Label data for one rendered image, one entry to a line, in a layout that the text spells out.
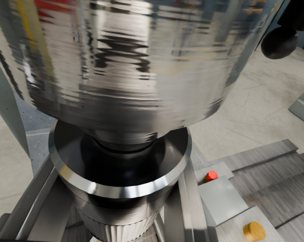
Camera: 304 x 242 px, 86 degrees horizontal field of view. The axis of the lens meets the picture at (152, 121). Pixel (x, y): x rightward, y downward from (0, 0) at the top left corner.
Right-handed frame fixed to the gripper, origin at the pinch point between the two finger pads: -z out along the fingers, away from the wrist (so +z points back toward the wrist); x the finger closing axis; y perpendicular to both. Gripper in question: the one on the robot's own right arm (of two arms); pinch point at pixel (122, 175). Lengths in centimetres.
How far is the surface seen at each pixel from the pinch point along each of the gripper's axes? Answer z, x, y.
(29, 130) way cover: -22.5, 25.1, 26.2
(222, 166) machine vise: -12.9, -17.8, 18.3
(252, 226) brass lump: -2.5, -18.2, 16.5
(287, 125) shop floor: -153, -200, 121
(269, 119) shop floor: -159, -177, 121
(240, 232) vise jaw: -2.2, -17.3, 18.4
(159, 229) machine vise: -3.9, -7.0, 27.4
